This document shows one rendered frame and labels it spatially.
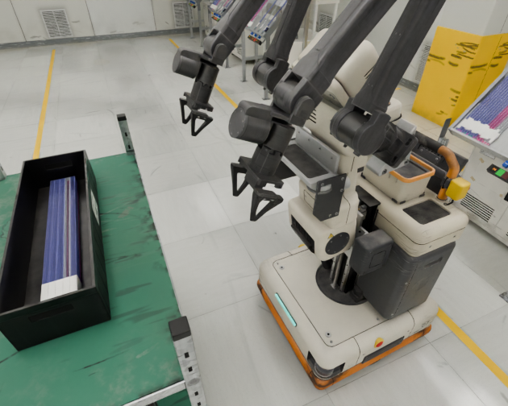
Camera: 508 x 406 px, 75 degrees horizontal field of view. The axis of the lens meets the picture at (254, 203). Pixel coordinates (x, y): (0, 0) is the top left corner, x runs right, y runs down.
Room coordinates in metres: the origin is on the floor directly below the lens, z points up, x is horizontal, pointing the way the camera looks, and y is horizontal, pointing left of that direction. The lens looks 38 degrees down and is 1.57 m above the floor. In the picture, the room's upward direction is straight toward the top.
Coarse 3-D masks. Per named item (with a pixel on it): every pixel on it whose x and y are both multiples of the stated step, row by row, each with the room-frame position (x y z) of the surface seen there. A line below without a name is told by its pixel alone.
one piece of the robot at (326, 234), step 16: (320, 112) 0.93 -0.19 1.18; (368, 112) 0.82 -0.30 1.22; (400, 112) 0.86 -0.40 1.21; (320, 128) 0.93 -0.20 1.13; (336, 144) 0.85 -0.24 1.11; (352, 160) 0.87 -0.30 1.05; (352, 176) 0.90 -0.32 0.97; (304, 192) 0.97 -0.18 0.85; (352, 192) 0.90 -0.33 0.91; (288, 208) 1.00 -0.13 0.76; (304, 208) 0.94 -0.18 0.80; (352, 208) 0.85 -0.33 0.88; (304, 224) 0.89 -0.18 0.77; (320, 224) 0.85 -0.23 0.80; (336, 224) 0.83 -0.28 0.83; (352, 224) 0.86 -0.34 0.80; (320, 240) 0.81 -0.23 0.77; (336, 240) 0.83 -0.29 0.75; (352, 240) 0.87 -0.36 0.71; (320, 256) 0.81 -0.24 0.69
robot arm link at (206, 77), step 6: (204, 60) 0.99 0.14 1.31; (204, 66) 0.97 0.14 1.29; (210, 66) 0.98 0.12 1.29; (216, 66) 1.00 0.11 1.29; (198, 72) 0.98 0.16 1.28; (204, 72) 0.97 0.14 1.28; (210, 72) 0.97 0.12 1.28; (216, 72) 0.98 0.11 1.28; (198, 78) 0.97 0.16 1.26; (204, 78) 0.96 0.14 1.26; (210, 78) 0.97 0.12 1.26; (216, 78) 0.99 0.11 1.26; (204, 84) 0.97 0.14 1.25; (210, 84) 0.97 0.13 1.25
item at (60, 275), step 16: (64, 192) 0.78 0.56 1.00; (48, 208) 0.71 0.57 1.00; (64, 208) 0.71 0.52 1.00; (48, 224) 0.64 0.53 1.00; (64, 224) 0.64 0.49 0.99; (48, 240) 0.58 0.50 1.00; (64, 240) 0.58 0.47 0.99; (80, 240) 0.61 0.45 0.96; (48, 256) 0.53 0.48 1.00; (64, 256) 0.53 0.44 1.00; (80, 256) 0.55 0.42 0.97; (48, 272) 0.48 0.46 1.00; (64, 272) 0.48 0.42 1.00; (80, 272) 0.50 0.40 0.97; (48, 288) 0.44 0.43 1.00; (64, 288) 0.44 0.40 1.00; (80, 288) 0.45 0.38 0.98
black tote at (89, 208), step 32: (32, 160) 0.85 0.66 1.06; (64, 160) 0.88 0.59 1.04; (32, 192) 0.78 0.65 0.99; (96, 192) 0.82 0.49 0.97; (32, 224) 0.67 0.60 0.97; (96, 224) 0.63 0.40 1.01; (32, 256) 0.56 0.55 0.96; (96, 256) 0.49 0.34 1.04; (0, 288) 0.39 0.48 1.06; (32, 288) 0.46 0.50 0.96; (96, 288) 0.39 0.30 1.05; (0, 320) 0.33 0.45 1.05; (32, 320) 0.34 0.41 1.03; (64, 320) 0.36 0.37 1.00; (96, 320) 0.38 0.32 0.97
